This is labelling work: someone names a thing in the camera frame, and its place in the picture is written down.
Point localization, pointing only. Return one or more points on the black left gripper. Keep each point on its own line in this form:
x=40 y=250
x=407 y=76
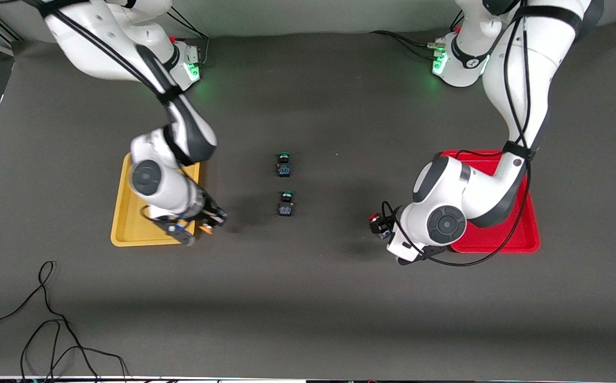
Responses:
x=379 y=225

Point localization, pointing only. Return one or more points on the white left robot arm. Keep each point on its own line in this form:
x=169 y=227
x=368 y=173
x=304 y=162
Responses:
x=446 y=223

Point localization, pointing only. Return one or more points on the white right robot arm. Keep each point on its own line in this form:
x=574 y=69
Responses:
x=154 y=181

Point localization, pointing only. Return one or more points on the yellow push button switch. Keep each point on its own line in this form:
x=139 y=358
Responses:
x=207 y=229

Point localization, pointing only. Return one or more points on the green push button switch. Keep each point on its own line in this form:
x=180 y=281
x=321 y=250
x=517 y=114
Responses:
x=284 y=169
x=286 y=207

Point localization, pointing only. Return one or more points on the dark grey table cloth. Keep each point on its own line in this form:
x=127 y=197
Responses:
x=329 y=298

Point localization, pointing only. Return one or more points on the red plastic tray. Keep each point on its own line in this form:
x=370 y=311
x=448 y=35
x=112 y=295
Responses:
x=526 y=234

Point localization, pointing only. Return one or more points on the yellow plastic tray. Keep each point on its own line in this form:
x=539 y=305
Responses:
x=127 y=229

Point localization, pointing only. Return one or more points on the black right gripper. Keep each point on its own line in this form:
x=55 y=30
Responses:
x=210 y=207

